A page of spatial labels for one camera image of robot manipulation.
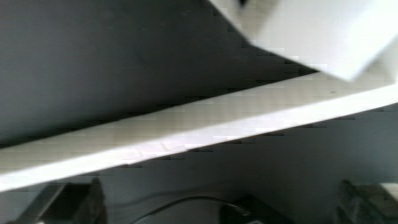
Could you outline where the white stool leg with peg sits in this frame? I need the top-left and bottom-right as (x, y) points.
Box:
(210, 0), (398, 81)

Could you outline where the white front fence rail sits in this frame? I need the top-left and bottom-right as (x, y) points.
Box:
(0, 69), (398, 192)

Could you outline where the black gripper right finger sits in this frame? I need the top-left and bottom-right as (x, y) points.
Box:
(332, 180), (398, 224)

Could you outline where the black cable under table edge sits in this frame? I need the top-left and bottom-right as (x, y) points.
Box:
(126, 194), (298, 224)

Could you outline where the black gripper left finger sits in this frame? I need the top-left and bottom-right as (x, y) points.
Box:
(12, 178), (108, 224)

